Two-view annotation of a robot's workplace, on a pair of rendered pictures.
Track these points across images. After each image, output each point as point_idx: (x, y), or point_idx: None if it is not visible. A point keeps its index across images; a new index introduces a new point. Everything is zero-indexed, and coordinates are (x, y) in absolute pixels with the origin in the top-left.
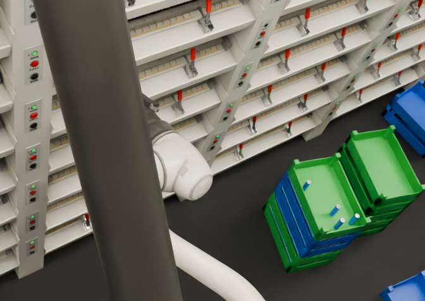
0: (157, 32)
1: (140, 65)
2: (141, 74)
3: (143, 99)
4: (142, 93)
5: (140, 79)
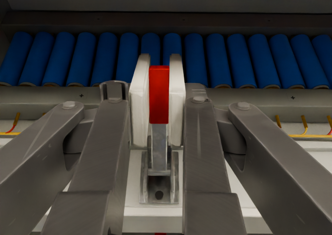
0: None
1: (317, 94)
2: (314, 130)
3: (299, 198)
4: (301, 149)
5: (308, 142)
